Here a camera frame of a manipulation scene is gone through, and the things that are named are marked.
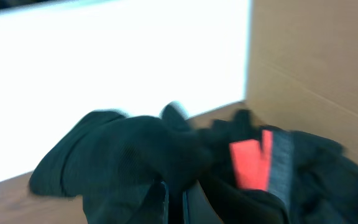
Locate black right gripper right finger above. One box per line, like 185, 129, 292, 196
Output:
182, 182, 223, 224

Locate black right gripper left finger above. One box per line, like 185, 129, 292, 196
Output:
129, 182, 169, 224

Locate black cloth shorts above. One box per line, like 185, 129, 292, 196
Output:
29, 103, 358, 224

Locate cardboard box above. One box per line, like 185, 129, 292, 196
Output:
246, 0, 358, 180

